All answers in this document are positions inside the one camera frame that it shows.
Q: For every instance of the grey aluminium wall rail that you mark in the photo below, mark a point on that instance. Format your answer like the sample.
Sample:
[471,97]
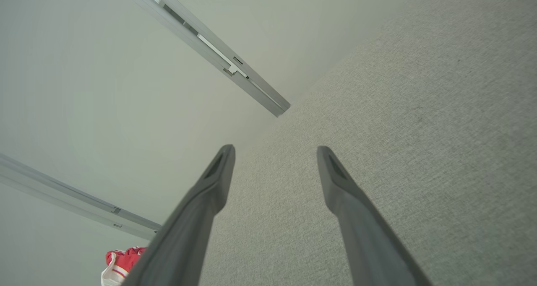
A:
[63,193]
[251,84]

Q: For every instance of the grey fabric sofa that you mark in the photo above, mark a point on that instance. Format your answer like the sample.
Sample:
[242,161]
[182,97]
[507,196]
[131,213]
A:
[419,152]

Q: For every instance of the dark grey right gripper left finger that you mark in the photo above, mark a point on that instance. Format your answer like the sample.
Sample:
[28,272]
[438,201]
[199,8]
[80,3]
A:
[188,227]

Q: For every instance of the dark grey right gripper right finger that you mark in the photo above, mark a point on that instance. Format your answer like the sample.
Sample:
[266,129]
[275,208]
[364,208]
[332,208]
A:
[365,231]

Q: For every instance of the red jersey with white trim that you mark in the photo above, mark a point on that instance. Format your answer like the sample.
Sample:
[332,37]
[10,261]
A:
[121,261]

